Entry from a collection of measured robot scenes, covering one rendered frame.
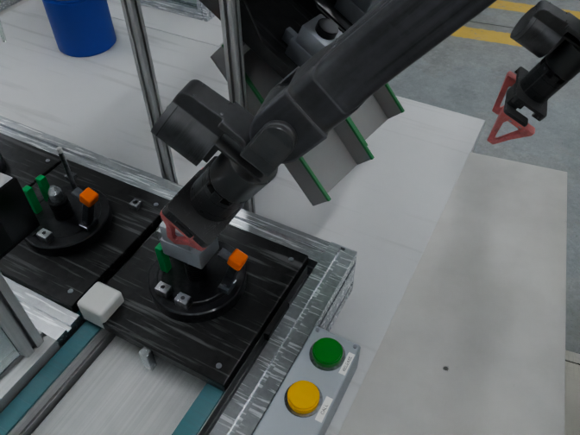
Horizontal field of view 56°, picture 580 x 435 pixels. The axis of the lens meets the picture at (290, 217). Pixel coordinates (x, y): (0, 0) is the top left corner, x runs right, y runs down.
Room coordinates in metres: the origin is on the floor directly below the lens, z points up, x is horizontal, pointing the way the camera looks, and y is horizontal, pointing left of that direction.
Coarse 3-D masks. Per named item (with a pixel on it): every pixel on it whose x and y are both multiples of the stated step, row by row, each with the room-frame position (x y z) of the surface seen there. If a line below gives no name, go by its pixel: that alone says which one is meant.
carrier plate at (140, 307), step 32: (256, 256) 0.53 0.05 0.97; (288, 256) 0.53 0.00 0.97; (128, 288) 0.47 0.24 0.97; (256, 288) 0.47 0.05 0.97; (288, 288) 0.47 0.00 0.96; (128, 320) 0.42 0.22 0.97; (160, 320) 0.42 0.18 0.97; (224, 320) 0.42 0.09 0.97; (256, 320) 0.42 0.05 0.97; (160, 352) 0.37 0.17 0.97; (192, 352) 0.37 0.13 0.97; (224, 352) 0.37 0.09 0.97; (224, 384) 0.32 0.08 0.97
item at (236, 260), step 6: (222, 252) 0.46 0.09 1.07; (228, 252) 0.46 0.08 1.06; (234, 252) 0.45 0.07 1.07; (240, 252) 0.45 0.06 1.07; (222, 258) 0.45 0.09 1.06; (228, 258) 0.45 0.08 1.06; (234, 258) 0.44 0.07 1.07; (240, 258) 0.44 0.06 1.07; (246, 258) 0.45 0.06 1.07; (228, 264) 0.44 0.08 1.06; (234, 264) 0.44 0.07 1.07; (240, 264) 0.44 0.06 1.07; (228, 270) 0.45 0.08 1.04; (234, 270) 0.44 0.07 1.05; (228, 276) 0.45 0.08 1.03; (234, 276) 0.45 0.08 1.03; (222, 282) 0.45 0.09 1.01; (228, 282) 0.45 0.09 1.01
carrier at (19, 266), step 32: (64, 160) 0.66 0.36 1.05; (32, 192) 0.61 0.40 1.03; (64, 192) 0.62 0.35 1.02; (128, 192) 0.67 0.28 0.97; (64, 224) 0.58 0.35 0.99; (96, 224) 0.58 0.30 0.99; (128, 224) 0.60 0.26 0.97; (32, 256) 0.54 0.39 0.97; (64, 256) 0.53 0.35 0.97; (96, 256) 0.53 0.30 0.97; (128, 256) 0.55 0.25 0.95; (32, 288) 0.48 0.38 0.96; (64, 288) 0.47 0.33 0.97
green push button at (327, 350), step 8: (320, 344) 0.38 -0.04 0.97; (328, 344) 0.38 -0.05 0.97; (336, 344) 0.38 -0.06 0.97; (312, 352) 0.37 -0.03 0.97; (320, 352) 0.37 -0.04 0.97; (328, 352) 0.37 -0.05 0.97; (336, 352) 0.36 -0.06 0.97; (320, 360) 0.35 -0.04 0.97; (328, 360) 0.35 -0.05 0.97; (336, 360) 0.35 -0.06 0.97
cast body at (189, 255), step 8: (160, 224) 0.48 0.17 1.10; (160, 232) 0.50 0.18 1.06; (176, 232) 0.46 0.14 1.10; (160, 240) 0.48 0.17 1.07; (168, 240) 0.47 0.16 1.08; (216, 240) 0.48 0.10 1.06; (168, 248) 0.47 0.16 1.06; (176, 248) 0.46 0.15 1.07; (184, 248) 0.46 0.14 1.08; (192, 248) 0.46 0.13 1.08; (208, 248) 0.47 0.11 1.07; (216, 248) 0.48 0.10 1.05; (176, 256) 0.47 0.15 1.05; (184, 256) 0.46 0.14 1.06; (192, 256) 0.45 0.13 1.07; (200, 256) 0.45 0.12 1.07; (208, 256) 0.46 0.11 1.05; (192, 264) 0.45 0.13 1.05; (200, 264) 0.45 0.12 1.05
